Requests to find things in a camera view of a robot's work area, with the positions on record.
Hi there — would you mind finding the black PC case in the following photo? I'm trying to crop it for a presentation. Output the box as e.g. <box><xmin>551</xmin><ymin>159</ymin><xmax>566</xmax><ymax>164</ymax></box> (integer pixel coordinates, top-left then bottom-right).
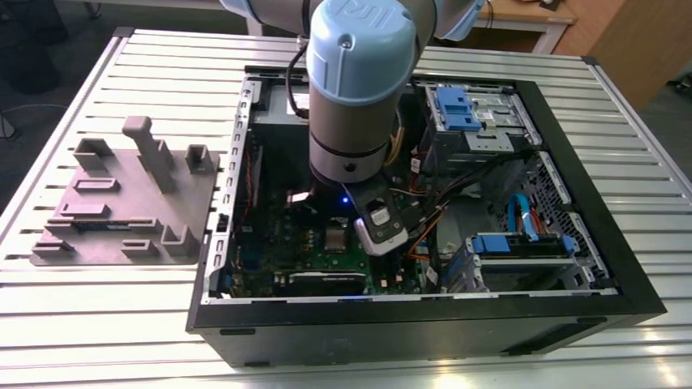
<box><xmin>186</xmin><ymin>64</ymin><xmax>670</xmax><ymax>369</ymax></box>

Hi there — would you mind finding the blue disk wire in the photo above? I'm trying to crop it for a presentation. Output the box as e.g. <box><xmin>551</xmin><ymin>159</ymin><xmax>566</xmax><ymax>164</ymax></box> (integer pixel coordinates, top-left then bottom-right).
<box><xmin>507</xmin><ymin>193</ymin><xmax>542</xmax><ymax>242</ymax></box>

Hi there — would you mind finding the yellow wire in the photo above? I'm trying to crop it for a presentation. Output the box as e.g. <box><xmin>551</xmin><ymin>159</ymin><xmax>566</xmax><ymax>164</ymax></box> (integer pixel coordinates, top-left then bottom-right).
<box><xmin>390</xmin><ymin>107</ymin><xmax>406</xmax><ymax>163</ymax></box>

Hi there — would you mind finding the green motherboard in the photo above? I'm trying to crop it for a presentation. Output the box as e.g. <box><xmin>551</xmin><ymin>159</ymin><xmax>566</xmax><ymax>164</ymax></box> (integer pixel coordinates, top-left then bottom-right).
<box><xmin>230</xmin><ymin>177</ymin><xmax>429</xmax><ymax>297</ymax></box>

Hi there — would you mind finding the black RAM slot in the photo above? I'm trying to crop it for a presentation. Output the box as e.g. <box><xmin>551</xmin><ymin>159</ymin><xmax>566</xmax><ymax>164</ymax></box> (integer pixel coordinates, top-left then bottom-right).
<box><xmin>370</xmin><ymin>254</ymin><xmax>389</xmax><ymax>284</ymax></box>

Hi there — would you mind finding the wooden desk white frame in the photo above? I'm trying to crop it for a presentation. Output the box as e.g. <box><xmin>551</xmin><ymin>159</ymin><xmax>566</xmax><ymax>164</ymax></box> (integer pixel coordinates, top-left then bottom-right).
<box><xmin>475</xmin><ymin>0</ymin><xmax>581</xmax><ymax>56</ymax></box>

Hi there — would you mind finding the grey power supply unit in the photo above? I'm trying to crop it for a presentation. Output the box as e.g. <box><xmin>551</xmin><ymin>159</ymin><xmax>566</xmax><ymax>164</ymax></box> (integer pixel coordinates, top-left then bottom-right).
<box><xmin>250</xmin><ymin>84</ymin><xmax>315</xmax><ymax>183</ymax></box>

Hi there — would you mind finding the metal drive cage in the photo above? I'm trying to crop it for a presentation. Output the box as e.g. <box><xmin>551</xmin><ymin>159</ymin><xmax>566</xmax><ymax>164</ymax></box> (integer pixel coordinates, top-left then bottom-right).
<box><xmin>421</xmin><ymin>83</ymin><xmax>545</xmax><ymax>174</ymax></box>

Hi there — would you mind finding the grey parts rack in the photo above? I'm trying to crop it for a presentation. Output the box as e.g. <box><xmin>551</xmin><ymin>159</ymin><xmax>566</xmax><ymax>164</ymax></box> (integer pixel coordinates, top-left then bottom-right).
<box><xmin>30</xmin><ymin>116</ymin><xmax>225</xmax><ymax>267</ymax></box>

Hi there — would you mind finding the black cable bundle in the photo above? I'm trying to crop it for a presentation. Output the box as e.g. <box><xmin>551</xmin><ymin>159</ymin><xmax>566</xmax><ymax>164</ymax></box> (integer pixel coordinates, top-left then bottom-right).
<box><xmin>403</xmin><ymin>149</ymin><xmax>542</xmax><ymax>240</ymax></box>

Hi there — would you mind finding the brown wooden cabinet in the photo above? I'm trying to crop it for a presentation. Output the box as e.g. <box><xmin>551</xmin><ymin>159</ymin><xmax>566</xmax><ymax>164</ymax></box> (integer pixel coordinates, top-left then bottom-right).
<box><xmin>587</xmin><ymin>0</ymin><xmax>692</xmax><ymax>111</ymax></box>

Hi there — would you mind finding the hard disk in blue carrier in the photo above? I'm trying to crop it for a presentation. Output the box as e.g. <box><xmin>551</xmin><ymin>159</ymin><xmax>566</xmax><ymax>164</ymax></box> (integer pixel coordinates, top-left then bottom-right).
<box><xmin>466</xmin><ymin>231</ymin><xmax>578</xmax><ymax>261</ymax></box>

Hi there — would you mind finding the RAM stick on rack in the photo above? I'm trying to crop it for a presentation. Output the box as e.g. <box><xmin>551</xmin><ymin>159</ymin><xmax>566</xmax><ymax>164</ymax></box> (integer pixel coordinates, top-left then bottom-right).
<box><xmin>73</xmin><ymin>220</ymin><xmax>135</xmax><ymax>233</ymax></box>

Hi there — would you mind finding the black graphics card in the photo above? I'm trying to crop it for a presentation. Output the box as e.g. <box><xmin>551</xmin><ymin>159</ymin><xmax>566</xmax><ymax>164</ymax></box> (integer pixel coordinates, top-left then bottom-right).
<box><xmin>274</xmin><ymin>268</ymin><xmax>369</xmax><ymax>297</ymax></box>

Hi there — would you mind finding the orange wire bundle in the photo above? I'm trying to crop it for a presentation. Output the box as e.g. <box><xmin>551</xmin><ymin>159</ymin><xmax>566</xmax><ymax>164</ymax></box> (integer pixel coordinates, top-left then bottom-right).
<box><xmin>406</xmin><ymin>233</ymin><xmax>441</xmax><ymax>261</ymax></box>

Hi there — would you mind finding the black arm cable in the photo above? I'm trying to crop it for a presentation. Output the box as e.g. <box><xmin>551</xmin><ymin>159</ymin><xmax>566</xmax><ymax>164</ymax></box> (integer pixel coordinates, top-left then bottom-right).
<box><xmin>285</xmin><ymin>35</ymin><xmax>314</xmax><ymax>119</ymax></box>

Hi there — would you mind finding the metal disk bay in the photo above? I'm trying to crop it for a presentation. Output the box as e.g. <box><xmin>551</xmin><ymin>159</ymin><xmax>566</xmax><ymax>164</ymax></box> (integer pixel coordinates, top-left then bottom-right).
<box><xmin>441</xmin><ymin>242</ymin><xmax>615</xmax><ymax>293</ymax></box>

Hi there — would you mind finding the blue drive latch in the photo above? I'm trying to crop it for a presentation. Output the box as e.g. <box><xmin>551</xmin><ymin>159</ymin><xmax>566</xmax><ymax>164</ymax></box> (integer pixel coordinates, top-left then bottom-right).
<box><xmin>435</xmin><ymin>87</ymin><xmax>483</xmax><ymax>132</ymax></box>

